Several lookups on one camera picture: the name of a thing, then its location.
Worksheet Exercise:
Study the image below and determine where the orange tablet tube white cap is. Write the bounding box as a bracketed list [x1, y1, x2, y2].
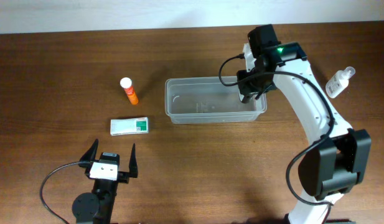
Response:
[119, 77, 139, 105]

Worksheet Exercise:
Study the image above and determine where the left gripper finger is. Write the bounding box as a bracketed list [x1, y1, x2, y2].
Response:
[129, 144, 138, 178]
[80, 139, 99, 162]

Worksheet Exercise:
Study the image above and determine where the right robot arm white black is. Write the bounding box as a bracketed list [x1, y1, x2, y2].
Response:
[237, 24, 372, 223]

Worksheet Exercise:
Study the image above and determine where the clear plastic container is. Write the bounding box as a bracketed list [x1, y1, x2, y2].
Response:
[165, 77, 267, 124]

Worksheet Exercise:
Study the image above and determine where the dark bottle white cap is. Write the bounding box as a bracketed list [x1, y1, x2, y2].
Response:
[239, 94, 253, 104]

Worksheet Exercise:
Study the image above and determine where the white spray bottle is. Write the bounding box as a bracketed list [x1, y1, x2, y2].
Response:
[325, 67, 355, 98]

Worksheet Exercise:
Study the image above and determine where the white green medicine box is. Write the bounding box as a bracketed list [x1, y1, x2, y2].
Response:
[110, 117, 149, 136]

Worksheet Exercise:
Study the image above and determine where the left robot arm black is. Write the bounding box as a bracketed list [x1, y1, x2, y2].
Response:
[72, 139, 138, 224]

